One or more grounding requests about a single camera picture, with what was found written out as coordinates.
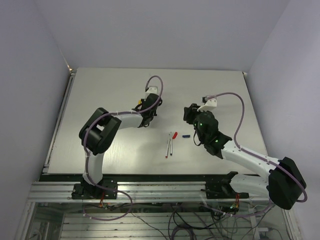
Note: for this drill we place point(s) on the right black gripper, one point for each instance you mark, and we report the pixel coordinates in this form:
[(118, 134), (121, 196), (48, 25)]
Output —
[(190, 112)]

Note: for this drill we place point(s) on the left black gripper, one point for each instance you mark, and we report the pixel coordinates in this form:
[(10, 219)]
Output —
[(144, 100)]

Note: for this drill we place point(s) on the blue pen cap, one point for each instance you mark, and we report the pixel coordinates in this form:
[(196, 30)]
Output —
[(186, 136)]

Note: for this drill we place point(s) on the blue pen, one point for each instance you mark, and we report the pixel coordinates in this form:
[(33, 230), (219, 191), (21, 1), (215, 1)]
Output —
[(171, 144)]

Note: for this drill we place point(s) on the red pen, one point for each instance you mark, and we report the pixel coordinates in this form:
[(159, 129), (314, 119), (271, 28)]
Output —
[(168, 146)]

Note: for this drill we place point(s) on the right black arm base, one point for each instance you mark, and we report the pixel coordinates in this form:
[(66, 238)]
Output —
[(220, 188)]

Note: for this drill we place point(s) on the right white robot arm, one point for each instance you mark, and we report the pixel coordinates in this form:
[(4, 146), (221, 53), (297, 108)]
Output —
[(278, 179)]

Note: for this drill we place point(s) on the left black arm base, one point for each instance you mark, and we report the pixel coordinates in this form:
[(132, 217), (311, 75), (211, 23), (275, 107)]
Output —
[(85, 191)]

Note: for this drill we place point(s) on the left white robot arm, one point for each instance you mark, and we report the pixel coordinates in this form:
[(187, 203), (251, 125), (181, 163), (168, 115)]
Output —
[(100, 130)]

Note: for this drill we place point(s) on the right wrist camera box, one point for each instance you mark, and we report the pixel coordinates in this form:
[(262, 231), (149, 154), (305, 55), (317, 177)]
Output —
[(210, 103)]

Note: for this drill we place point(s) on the aluminium frame rail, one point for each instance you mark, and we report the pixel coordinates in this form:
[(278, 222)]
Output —
[(140, 192)]

